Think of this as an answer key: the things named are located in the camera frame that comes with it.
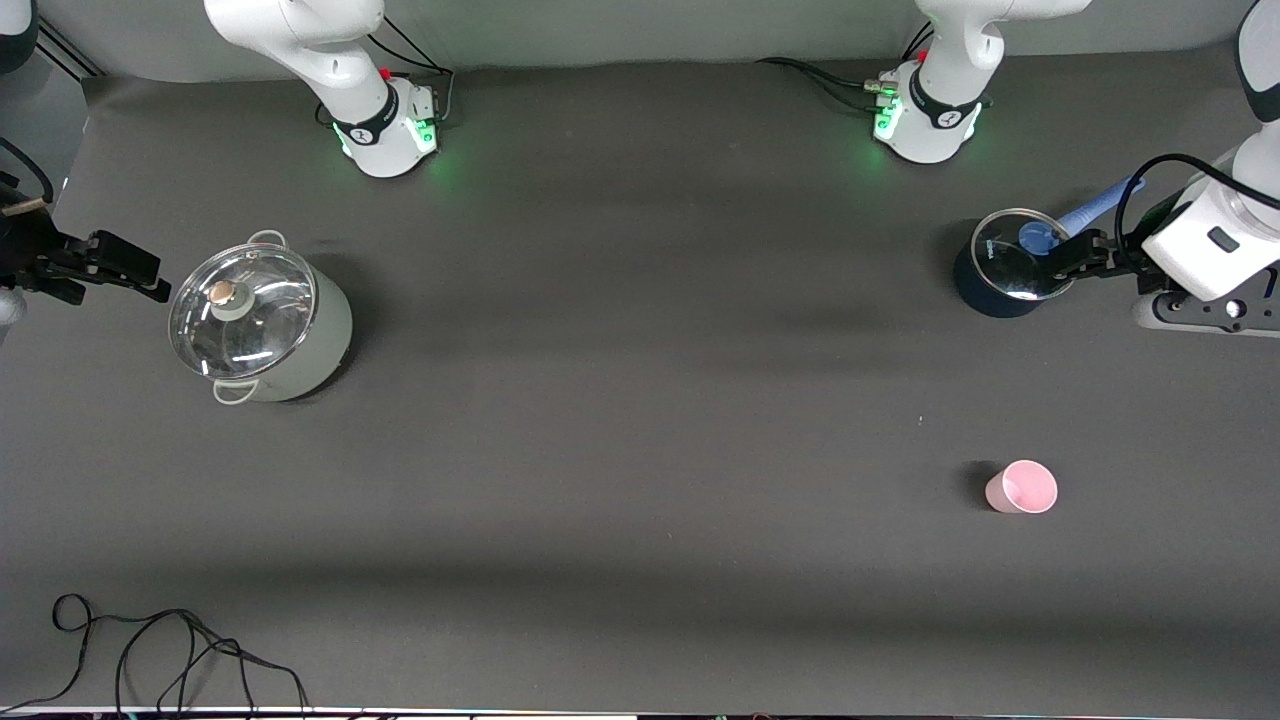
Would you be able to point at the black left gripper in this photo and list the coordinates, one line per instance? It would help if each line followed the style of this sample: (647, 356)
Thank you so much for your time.
(1128, 253)

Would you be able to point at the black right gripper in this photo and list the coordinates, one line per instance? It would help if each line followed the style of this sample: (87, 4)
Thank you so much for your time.
(28, 249)

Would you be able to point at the pink plastic cup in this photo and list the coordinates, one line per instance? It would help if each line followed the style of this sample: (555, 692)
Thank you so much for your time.
(1020, 490)

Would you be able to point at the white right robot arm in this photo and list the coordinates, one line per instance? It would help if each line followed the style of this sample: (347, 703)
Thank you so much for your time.
(360, 120)

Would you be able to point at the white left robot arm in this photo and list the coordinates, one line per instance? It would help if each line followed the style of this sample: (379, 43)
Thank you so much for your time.
(940, 120)

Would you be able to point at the glass lid with blue knob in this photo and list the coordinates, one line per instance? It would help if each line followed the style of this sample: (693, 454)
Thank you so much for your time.
(1005, 260)

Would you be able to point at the dark blue saucepan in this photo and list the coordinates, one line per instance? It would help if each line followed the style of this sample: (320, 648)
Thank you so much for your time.
(985, 300)

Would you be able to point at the glass lid with tan knob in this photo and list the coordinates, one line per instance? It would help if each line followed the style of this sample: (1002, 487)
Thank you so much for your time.
(260, 320)

